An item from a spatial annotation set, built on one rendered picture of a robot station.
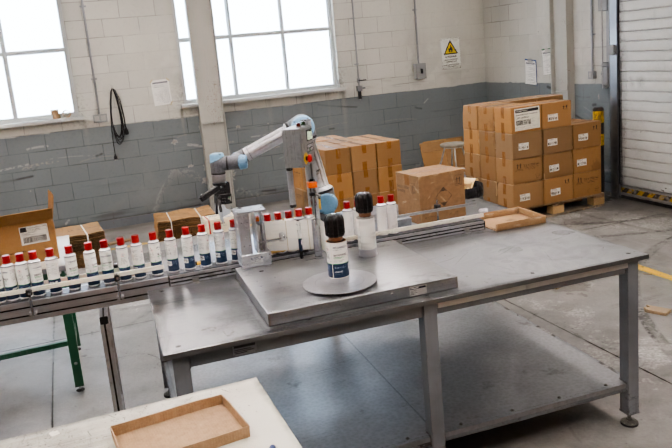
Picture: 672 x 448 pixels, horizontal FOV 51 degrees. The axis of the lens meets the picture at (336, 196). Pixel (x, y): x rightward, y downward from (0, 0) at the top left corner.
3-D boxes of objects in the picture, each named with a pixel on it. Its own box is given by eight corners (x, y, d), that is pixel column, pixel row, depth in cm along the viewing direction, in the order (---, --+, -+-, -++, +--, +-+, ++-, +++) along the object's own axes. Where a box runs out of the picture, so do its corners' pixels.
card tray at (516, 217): (496, 231, 369) (496, 224, 368) (471, 221, 393) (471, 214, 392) (545, 222, 378) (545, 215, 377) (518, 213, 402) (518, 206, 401)
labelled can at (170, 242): (169, 274, 329) (163, 231, 325) (168, 271, 333) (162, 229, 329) (180, 272, 330) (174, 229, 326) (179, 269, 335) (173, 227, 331)
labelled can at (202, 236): (201, 268, 333) (196, 226, 329) (200, 265, 338) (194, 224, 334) (212, 266, 335) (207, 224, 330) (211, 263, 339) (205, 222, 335)
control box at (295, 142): (285, 168, 345) (281, 129, 341) (296, 162, 361) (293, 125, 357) (304, 167, 342) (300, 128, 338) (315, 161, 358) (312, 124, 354)
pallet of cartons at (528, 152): (511, 226, 690) (506, 108, 667) (462, 211, 767) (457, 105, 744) (606, 206, 735) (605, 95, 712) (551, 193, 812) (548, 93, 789)
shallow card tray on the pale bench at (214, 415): (127, 478, 182) (125, 466, 182) (111, 437, 203) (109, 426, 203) (251, 436, 197) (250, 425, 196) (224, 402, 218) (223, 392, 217)
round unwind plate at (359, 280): (315, 301, 275) (315, 299, 275) (294, 280, 304) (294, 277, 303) (388, 287, 284) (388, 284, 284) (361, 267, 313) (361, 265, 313)
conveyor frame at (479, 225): (169, 286, 327) (168, 276, 326) (167, 280, 337) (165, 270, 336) (485, 229, 375) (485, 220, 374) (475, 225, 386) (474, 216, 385)
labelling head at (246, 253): (243, 268, 326) (236, 214, 321) (237, 261, 338) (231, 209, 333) (272, 263, 330) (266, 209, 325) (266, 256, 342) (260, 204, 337)
